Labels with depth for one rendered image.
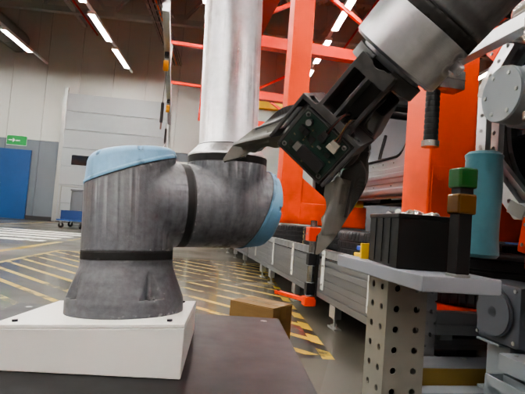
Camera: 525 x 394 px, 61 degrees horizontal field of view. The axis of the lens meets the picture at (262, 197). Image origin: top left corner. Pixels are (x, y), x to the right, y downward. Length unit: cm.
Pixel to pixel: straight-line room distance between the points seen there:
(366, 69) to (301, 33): 319
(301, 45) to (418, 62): 316
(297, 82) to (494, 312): 241
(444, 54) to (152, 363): 52
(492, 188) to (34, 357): 100
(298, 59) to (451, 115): 210
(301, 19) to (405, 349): 288
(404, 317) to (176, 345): 61
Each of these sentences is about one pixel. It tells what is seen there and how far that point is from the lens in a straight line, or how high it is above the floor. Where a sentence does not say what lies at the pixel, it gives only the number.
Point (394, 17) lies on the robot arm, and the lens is 41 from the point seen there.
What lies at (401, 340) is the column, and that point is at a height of 28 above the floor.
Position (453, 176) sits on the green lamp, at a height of 64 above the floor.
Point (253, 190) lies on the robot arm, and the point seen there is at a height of 58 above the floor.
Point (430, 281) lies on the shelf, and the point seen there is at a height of 44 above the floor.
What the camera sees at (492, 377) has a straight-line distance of 140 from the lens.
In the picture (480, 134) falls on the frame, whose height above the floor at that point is 82.
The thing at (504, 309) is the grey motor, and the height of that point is 34.
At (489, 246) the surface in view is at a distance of 120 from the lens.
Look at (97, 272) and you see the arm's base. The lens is 73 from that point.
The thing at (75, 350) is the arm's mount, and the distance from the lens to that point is 69.
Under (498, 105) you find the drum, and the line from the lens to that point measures 114.
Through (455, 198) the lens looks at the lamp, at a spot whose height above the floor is 60.
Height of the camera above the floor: 53
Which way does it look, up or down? 3 degrees up
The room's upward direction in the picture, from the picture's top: 4 degrees clockwise
